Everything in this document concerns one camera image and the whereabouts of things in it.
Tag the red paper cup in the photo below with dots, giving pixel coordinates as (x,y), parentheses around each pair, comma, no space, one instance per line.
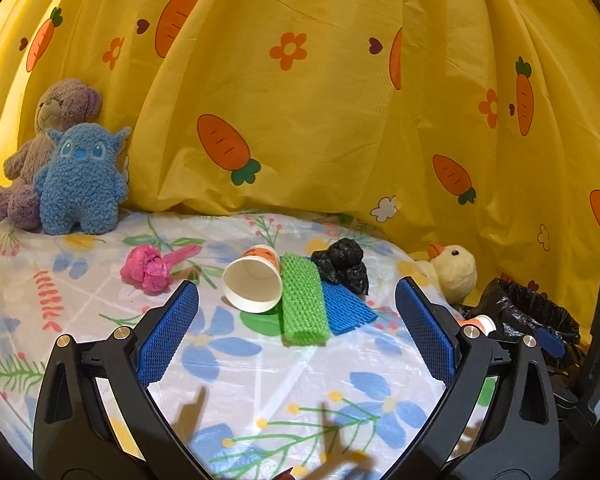
(477,322)

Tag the green foam net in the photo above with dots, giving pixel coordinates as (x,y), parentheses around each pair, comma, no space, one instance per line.
(302,300)

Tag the pink plastic bag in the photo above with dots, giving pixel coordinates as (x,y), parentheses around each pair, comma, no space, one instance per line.
(145,270)

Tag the yellow carrot print curtain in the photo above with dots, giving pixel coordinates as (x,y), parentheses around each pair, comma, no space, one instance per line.
(330,85)

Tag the yellow duck plush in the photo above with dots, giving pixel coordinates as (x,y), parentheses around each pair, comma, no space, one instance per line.
(455,272)

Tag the blue foam net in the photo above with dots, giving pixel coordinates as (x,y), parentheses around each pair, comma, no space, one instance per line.
(342,310)

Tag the white orange paper cup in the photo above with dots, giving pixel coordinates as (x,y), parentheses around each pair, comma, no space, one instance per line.
(250,285)

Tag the purple teddy bear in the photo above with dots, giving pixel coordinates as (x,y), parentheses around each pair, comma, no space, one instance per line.
(65,105)

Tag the blue plush monster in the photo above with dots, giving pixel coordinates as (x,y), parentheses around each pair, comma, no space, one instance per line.
(80,185)

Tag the black plastic bag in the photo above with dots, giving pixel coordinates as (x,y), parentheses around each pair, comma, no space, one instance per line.
(345,254)
(352,280)

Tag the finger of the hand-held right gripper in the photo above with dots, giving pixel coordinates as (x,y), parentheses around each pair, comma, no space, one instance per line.
(550,342)

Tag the floral plastic tablecloth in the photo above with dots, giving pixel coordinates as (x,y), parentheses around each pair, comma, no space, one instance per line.
(260,375)

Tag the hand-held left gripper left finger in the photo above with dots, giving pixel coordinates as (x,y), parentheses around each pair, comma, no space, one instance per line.
(170,330)

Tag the black trash bag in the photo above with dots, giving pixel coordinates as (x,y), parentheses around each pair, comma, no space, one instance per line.
(520,305)

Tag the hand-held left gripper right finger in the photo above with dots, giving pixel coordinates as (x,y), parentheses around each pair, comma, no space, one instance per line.
(425,330)

